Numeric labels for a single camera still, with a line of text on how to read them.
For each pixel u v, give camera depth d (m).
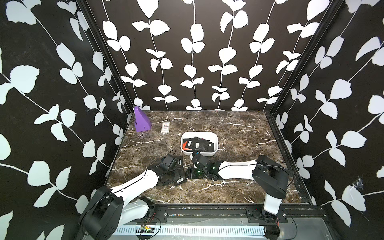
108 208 0.40
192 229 0.70
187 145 0.95
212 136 1.01
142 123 1.04
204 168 0.67
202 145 0.93
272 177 0.48
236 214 0.76
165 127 1.08
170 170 0.70
